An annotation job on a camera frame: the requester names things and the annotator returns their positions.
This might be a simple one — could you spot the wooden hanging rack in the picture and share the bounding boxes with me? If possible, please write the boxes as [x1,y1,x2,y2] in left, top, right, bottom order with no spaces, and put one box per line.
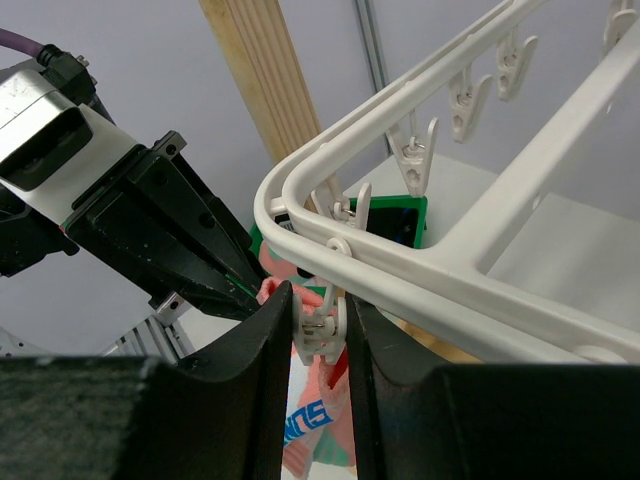
[197,0,481,365]

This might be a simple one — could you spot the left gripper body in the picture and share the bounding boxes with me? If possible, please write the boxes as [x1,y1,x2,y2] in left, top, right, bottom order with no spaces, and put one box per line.
[0,64,151,279]

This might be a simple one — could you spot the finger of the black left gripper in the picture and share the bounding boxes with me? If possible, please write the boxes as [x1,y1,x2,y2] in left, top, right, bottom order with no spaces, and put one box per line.
[172,154,265,285]
[64,147,260,320]

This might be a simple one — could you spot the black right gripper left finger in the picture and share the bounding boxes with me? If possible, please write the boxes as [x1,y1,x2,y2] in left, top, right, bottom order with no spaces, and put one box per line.
[1,282,293,479]

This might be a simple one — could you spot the white plastic clip hanger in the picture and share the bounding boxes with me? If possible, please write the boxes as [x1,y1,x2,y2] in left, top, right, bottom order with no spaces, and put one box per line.
[253,1,639,364]

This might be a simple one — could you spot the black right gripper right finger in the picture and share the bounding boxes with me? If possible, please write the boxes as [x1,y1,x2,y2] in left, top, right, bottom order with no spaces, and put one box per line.
[346,296,639,479]

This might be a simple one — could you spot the pink sock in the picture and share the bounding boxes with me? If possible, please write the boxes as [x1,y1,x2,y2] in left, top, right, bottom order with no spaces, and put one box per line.
[255,244,359,480]

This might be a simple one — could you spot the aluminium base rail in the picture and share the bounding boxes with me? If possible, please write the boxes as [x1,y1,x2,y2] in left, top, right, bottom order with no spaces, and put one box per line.
[1,293,195,363]

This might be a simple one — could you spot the green plastic bin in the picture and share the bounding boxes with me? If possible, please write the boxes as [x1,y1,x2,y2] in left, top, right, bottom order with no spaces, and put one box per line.
[248,195,429,296]

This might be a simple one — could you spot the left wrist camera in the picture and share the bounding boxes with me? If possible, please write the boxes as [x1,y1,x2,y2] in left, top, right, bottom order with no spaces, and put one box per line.
[1,70,93,192]

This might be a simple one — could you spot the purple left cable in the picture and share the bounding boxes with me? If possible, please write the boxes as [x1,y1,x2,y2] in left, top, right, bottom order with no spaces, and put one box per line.
[0,27,46,54]

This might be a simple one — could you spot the aluminium frame post right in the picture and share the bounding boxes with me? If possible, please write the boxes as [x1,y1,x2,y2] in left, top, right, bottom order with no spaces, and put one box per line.
[353,0,394,156]

